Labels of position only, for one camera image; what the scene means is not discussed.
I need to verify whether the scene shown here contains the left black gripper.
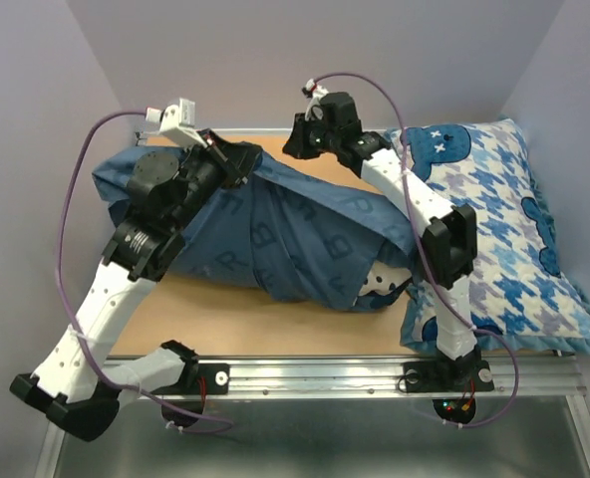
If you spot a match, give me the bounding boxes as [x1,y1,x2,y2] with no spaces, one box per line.
[168,127,262,232]

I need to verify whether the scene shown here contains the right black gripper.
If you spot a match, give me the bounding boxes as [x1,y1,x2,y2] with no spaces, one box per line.
[279,113,339,161]

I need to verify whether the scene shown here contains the dark blue lettered pillowcase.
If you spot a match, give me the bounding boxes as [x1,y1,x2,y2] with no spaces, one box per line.
[91,127,419,315]

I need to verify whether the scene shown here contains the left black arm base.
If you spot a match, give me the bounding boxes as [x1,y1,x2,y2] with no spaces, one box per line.
[154,361,230,414]

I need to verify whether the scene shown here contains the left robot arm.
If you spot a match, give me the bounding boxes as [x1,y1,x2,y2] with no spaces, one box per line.
[10,135,262,442]

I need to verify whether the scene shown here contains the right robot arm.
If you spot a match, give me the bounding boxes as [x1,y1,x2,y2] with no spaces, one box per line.
[283,83,481,393]

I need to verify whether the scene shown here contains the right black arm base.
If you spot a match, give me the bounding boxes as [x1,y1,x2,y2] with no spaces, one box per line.
[397,359,494,427]

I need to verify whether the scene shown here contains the blue houndstooth bear pillow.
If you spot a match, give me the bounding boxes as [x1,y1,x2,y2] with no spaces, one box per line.
[407,119,590,356]

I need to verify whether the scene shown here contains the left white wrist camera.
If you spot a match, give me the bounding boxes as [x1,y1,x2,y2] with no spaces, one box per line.
[145,98,206,148]

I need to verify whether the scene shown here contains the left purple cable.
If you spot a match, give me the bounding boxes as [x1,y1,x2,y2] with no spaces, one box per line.
[55,107,236,434]

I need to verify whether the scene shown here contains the purple cable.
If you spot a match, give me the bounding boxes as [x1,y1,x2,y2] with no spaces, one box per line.
[55,107,236,434]
[302,72,521,432]

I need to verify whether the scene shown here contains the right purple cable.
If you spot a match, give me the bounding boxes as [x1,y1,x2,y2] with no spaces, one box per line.
[302,72,521,432]

